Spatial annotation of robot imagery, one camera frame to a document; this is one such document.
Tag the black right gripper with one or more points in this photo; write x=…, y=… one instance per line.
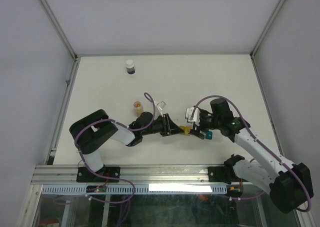
x=195, y=131

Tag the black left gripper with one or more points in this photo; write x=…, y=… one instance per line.
x=169, y=128

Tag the clear glass pill bottle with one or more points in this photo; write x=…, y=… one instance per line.
x=138, y=108

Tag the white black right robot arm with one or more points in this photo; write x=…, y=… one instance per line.
x=288, y=185

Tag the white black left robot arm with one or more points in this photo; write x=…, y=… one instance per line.
x=92, y=131

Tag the white-capped dark pill bottle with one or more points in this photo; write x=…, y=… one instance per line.
x=130, y=66

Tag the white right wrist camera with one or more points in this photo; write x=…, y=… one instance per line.
x=192, y=115

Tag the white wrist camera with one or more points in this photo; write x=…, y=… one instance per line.
x=192, y=115
x=160, y=105

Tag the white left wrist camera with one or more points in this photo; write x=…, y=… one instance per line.
x=160, y=105

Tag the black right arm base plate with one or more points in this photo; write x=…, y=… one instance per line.
x=220, y=174

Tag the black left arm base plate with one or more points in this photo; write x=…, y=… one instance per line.
x=109, y=174

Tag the aluminium mounting rail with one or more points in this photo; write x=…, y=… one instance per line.
x=138, y=174

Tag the white slotted cable duct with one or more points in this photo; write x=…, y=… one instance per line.
x=120, y=189

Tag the aluminium cage frame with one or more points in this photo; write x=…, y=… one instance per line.
x=274, y=19

